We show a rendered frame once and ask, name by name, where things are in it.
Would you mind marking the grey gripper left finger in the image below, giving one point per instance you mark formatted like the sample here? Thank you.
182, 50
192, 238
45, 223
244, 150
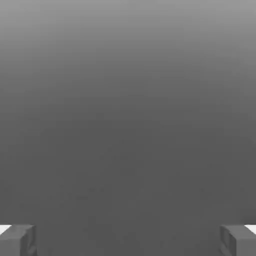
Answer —
14, 242

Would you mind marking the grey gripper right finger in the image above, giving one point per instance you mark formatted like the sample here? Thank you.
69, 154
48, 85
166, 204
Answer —
242, 242

